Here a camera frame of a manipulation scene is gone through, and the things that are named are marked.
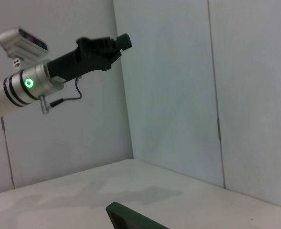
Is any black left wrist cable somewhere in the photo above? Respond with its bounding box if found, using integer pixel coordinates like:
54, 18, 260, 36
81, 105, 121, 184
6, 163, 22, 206
49, 78, 83, 108

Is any silver wrist connector socket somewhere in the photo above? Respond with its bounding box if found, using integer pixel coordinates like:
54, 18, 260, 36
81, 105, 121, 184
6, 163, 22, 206
39, 94, 51, 115

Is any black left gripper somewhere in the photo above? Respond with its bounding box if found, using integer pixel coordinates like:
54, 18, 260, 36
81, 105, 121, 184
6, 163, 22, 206
46, 33, 134, 83

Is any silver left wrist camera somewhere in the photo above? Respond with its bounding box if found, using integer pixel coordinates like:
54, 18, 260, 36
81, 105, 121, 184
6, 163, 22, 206
0, 28, 49, 69

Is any green glasses case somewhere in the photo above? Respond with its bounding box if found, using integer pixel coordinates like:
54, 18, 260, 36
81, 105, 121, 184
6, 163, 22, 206
105, 201, 170, 229

